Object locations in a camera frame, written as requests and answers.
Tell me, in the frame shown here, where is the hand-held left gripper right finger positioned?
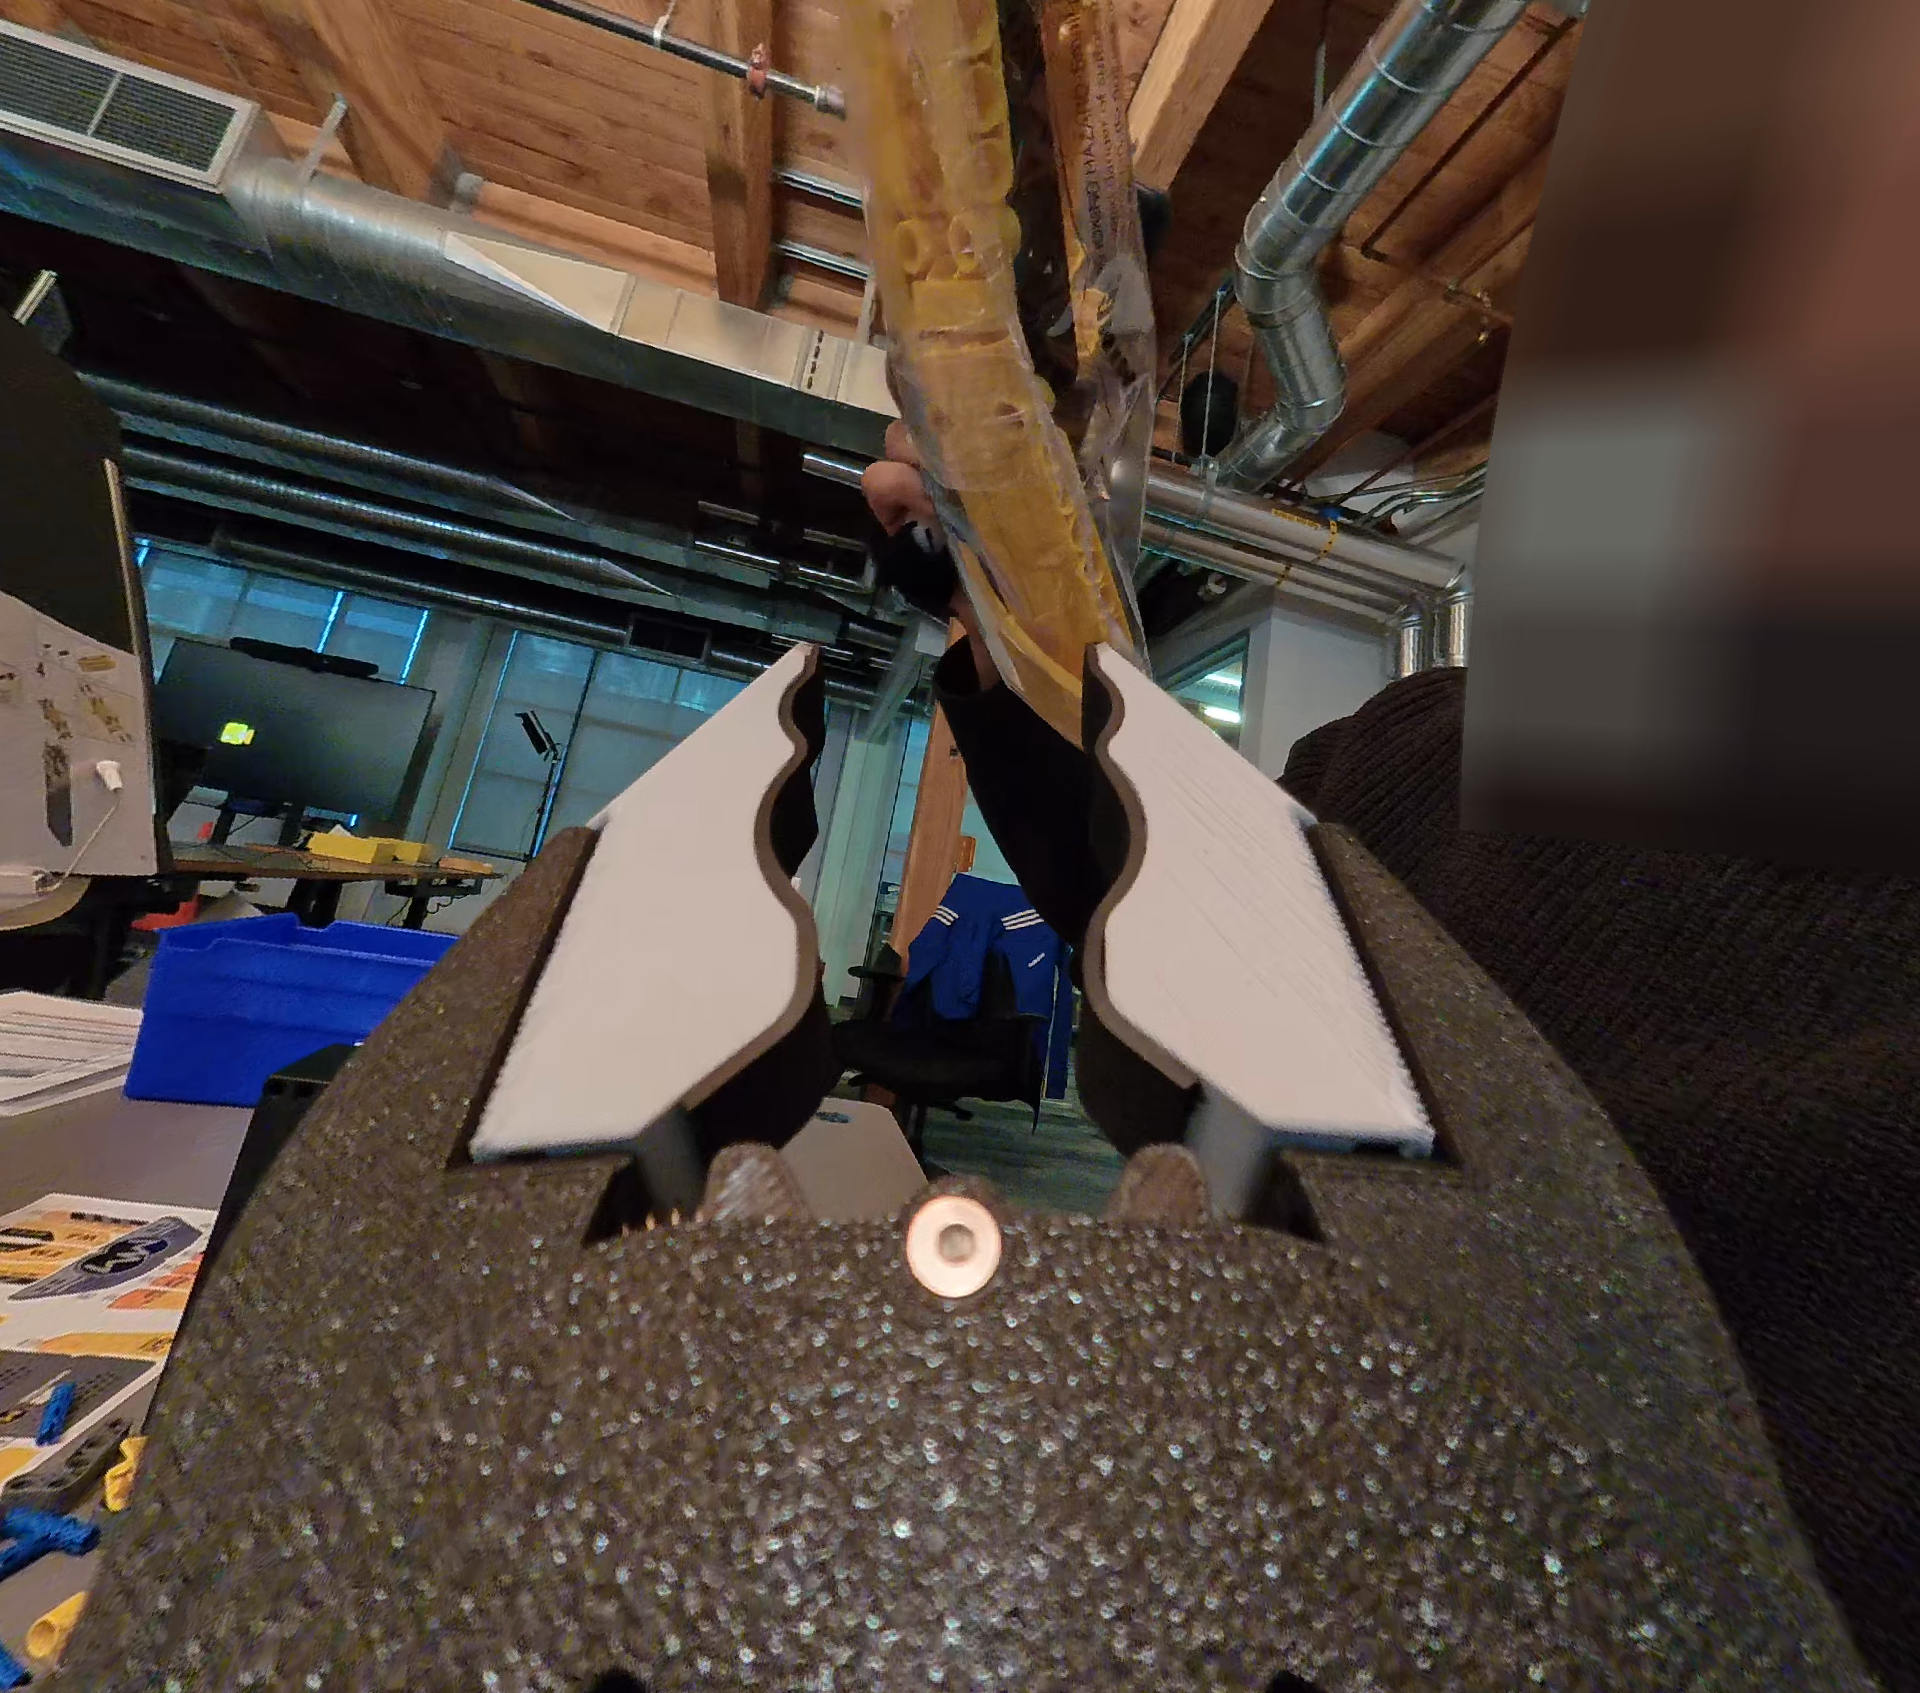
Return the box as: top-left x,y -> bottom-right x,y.
1077,647 -> 1438,1224

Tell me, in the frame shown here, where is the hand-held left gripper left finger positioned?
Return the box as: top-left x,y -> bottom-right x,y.
469,647 -> 838,1224

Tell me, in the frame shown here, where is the black perforated block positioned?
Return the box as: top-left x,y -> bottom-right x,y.
259,1040 -> 363,1141

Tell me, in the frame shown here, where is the clear bag of yellow beams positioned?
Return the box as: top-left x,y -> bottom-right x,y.
798,0 -> 1157,752

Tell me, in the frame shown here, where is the person's right hand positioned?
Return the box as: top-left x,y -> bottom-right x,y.
861,416 -> 945,542

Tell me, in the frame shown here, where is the wooden table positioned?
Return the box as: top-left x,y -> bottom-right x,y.
172,846 -> 505,895

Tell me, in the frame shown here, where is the black office chair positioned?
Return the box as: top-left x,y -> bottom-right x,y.
832,958 -> 1052,1129

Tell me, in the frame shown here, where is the blue jacket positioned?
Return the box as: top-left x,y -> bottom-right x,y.
898,873 -> 1081,1102

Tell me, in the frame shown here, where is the blue plastic bin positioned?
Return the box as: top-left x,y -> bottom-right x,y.
127,911 -> 461,1112

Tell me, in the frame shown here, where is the black knit sweater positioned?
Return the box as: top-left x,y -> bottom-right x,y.
1280,663 -> 1920,1693

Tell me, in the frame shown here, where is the black monitor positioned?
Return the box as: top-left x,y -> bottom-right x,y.
149,634 -> 442,833

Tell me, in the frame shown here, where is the white metal book stand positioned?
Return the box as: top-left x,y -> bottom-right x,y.
0,757 -> 164,936

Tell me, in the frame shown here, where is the white printed paper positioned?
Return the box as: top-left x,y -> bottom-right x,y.
0,988 -> 147,1112

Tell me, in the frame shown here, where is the printed sticker sheet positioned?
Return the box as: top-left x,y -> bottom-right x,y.
0,1190 -> 215,1475

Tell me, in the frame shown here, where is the instruction booklet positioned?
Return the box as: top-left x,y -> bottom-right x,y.
0,592 -> 164,885

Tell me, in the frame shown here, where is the pile of plastic building pieces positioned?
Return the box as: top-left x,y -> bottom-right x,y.
0,1378 -> 149,1672

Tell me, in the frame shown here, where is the white vent grille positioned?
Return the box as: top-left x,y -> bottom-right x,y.
0,22 -> 261,195

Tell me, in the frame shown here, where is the silver round duct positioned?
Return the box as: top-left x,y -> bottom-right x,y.
1112,468 -> 1472,677

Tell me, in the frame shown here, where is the rectangular metal air duct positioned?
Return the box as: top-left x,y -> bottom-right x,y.
224,155 -> 900,452

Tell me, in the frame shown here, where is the silver spiral air duct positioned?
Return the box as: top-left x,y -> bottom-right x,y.
1213,0 -> 1539,493

